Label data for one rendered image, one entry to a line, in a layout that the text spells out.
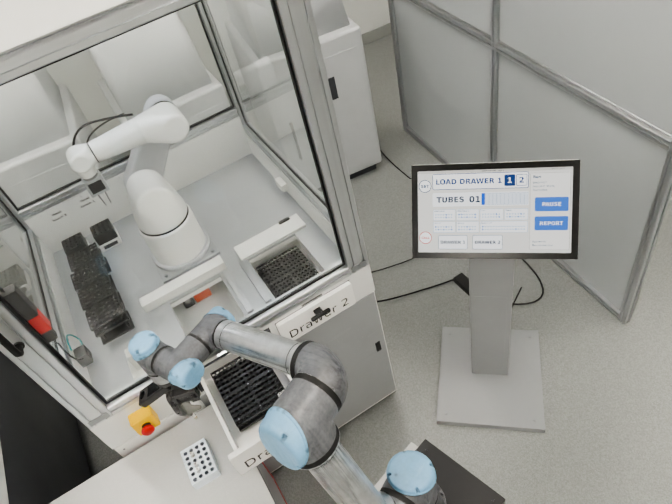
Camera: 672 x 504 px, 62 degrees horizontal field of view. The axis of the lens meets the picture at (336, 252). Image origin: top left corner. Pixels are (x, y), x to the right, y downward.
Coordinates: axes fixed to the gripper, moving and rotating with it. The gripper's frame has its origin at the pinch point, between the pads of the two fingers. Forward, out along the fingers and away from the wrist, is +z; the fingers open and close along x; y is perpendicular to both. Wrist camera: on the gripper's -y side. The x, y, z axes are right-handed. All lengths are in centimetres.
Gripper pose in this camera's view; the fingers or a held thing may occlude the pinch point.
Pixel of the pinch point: (187, 410)
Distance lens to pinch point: 173.1
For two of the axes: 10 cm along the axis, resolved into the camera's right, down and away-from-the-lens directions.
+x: -2.1, -6.8, 7.0
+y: 9.6, -2.9, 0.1
